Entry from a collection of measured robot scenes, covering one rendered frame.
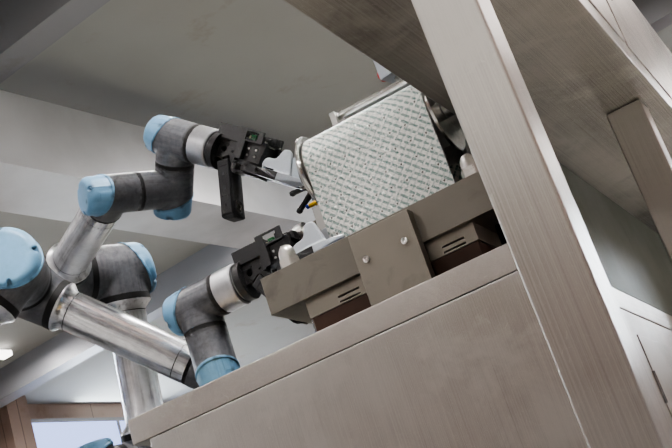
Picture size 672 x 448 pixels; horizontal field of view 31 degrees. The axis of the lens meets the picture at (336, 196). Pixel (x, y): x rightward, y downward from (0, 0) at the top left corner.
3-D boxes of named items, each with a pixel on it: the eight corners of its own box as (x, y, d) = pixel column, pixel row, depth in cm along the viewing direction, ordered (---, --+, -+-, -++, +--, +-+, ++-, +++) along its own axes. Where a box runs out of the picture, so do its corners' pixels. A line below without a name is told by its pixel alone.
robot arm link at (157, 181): (129, 212, 238) (131, 158, 234) (182, 207, 243) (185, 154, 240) (145, 226, 231) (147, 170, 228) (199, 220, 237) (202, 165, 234)
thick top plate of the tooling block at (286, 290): (320, 326, 198) (309, 291, 200) (542, 221, 184) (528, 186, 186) (271, 315, 184) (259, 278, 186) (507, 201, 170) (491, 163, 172)
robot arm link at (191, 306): (191, 343, 218) (179, 299, 221) (242, 319, 214) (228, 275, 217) (166, 339, 211) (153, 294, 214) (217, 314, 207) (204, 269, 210)
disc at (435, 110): (472, 156, 211) (440, 81, 215) (474, 155, 211) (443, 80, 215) (441, 143, 198) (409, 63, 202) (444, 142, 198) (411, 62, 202)
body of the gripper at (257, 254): (281, 222, 205) (223, 252, 209) (296, 269, 202) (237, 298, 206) (303, 230, 212) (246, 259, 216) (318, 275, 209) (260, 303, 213)
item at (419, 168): (349, 291, 202) (315, 191, 208) (474, 231, 193) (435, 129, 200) (347, 290, 201) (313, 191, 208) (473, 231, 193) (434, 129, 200)
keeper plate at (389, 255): (377, 308, 176) (353, 239, 180) (437, 280, 173) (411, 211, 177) (369, 306, 174) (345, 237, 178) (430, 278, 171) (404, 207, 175)
